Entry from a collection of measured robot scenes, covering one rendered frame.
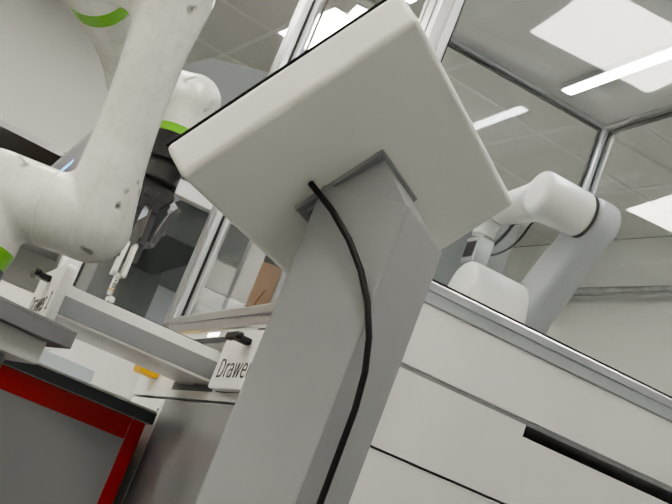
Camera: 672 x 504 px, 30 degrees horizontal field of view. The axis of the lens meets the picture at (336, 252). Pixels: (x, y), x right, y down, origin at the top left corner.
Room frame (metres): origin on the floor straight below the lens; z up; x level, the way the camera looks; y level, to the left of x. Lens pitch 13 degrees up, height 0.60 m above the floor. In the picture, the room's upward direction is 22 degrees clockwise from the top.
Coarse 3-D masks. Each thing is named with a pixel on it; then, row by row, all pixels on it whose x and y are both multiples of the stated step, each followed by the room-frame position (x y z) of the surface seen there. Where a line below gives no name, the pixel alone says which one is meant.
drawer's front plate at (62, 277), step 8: (48, 272) 2.45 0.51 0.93; (56, 272) 2.34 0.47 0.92; (64, 272) 2.25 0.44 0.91; (72, 272) 2.25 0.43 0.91; (40, 280) 2.51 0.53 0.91; (56, 280) 2.30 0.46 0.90; (64, 280) 2.24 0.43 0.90; (40, 288) 2.46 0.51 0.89; (48, 288) 2.35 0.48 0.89; (56, 288) 2.26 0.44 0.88; (64, 288) 2.25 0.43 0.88; (40, 296) 2.41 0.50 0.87; (48, 296) 2.31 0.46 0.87; (56, 296) 2.24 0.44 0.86; (64, 296) 2.25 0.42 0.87; (48, 304) 2.27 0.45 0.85; (56, 304) 2.25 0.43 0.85; (40, 312) 2.32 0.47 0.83; (48, 312) 2.24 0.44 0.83; (56, 312) 2.25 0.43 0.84
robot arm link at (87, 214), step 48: (144, 0) 1.91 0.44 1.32; (192, 0) 1.90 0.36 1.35; (144, 48) 1.92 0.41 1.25; (144, 96) 1.94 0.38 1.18; (96, 144) 1.96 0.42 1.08; (144, 144) 1.97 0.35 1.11; (48, 192) 1.97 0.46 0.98; (96, 192) 1.95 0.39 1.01; (48, 240) 2.00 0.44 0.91; (96, 240) 1.97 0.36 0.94
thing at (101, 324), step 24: (72, 288) 2.27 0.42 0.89; (72, 312) 2.27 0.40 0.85; (96, 312) 2.29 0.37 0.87; (120, 312) 2.30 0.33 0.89; (96, 336) 2.34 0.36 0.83; (120, 336) 2.30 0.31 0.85; (144, 336) 2.32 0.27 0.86; (168, 336) 2.33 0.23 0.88; (144, 360) 2.43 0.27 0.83; (168, 360) 2.34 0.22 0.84; (192, 360) 2.35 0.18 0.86; (216, 360) 2.37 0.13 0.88; (192, 384) 2.53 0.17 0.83
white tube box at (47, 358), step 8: (48, 352) 2.63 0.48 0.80; (40, 360) 2.63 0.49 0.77; (48, 360) 2.64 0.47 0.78; (56, 360) 2.64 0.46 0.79; (64, 360) 2.65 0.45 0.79; (56, 368) 2.64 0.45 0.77; (64, 368) 2.65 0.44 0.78; (72, 368) 2.66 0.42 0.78; (80, 368) 2.66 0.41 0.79; (88, 368) 2.67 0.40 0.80; (80, 376) 2.67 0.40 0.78; (88, 376) 2.67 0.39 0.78
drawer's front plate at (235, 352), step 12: (252, 336) 2.18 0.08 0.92; (228, 348) 2.29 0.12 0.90; (240, 348) 2.22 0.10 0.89; (252, 348) 2.16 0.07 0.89; (228, 360) 2.26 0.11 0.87; (240, 360) 2.19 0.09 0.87; (216, 372) 2.30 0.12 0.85; (240, 372) 2.17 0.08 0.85; (216, 384) 2.27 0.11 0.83; (228, 384) 2.21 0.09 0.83; (240, 384) 2.14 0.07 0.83
